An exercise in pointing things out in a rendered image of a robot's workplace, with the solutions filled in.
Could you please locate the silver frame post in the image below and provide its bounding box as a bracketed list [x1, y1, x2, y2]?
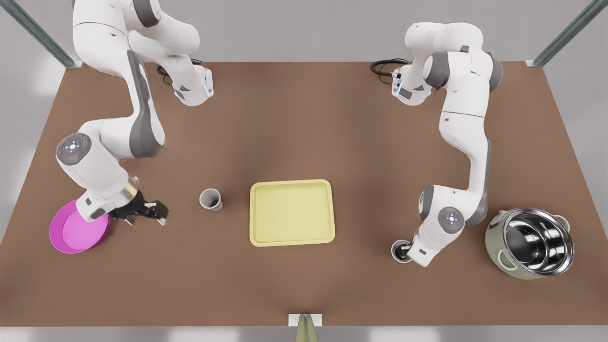
[0, 0, 83, 68]
[525, 0, 608, 68]
[288, 313, 323, 342]

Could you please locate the white IKEA cup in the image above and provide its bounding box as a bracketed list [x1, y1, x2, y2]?
[199, 188, 224, 213]
[390, 239, 414, 264]

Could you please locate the black cable loop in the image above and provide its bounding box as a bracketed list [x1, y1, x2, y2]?
[156, 58, 205, 87]
[370, 58, 411, 87]

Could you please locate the yellow rectangular tray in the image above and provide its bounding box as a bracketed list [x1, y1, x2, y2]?
[249, 179, 336, 248]

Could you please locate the steel pot with pale handles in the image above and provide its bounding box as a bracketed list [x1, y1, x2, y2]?
[484, 207, 576, 280]

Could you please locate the pink round plate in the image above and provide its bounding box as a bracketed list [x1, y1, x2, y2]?
[49, 199, 111, 254]

